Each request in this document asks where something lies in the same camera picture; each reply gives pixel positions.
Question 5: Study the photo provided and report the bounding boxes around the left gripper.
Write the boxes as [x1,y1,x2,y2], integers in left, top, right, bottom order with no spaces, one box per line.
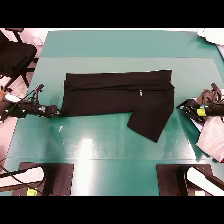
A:
[39,104,61,119]

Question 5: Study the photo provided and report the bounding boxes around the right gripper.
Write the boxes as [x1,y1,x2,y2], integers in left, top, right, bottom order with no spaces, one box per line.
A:
[176,98,202,119]

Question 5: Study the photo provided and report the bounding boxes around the black T-shirt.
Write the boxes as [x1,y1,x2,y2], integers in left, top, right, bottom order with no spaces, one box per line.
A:
[61,69,176,144]

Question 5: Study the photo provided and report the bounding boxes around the brown garment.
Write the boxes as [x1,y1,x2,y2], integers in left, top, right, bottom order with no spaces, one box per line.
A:
[196,89,214,106]

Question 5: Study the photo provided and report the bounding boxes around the white garment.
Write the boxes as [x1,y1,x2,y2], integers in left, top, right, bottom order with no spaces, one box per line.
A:
[195,114,224,163]
[196,28,224,46]

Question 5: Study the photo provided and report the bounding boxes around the black chair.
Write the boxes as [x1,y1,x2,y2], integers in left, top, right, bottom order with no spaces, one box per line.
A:
[0,28,38,92]

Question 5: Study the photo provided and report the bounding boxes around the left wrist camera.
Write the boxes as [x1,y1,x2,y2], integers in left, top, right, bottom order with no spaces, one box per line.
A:
[25,83,45,102]

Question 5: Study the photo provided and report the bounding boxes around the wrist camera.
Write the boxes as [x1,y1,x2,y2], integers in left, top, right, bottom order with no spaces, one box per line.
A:
[209,82,223,102]
[25,83,45,102]

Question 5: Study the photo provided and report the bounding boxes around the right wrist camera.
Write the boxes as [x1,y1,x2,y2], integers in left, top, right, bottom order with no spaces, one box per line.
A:
[209,82,223,102]

